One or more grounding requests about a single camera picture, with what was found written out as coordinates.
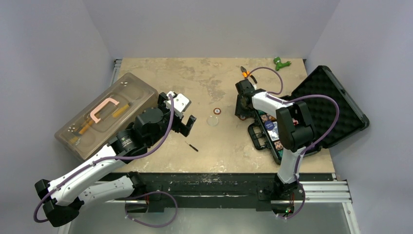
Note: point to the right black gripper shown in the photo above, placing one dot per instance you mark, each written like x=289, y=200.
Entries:
x=242, y=100

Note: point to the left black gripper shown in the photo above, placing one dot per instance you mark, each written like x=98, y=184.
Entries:
x=180, y=127

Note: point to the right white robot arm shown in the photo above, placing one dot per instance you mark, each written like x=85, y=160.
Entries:
x=295, y=126

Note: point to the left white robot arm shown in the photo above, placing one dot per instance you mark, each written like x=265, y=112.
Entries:
x=62, y=199

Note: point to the small black screwdriver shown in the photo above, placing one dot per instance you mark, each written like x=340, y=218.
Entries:
x=191, y=146

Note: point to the black foam-lined poker case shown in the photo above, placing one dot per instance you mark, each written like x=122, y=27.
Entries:
x=334, y=113

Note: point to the red poker chip left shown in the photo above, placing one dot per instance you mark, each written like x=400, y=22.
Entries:
x=217, y=111

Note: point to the blue small blind button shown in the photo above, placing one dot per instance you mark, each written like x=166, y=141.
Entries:
x=269, y=125

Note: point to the clear round disc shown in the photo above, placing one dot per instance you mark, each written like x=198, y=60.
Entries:
x=212, y=121

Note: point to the blue playing card deck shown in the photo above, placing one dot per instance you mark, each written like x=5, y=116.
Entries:
x=273, y=134

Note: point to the orange black pliers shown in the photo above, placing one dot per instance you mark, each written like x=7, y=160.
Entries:
x=247, y=74

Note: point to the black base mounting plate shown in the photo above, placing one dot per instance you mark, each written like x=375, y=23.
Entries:
x=259, y=191

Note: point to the green plastic toy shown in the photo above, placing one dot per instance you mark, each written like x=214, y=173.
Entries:
x=279, y=64

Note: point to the translucent brown tool box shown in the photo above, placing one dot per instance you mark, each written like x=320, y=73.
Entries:
x=108, y=114

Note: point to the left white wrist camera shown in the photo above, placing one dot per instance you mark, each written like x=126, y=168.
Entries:
x=179, y=101

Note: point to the aluminium frame rail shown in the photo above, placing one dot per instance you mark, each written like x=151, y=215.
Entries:
x=324, y=207

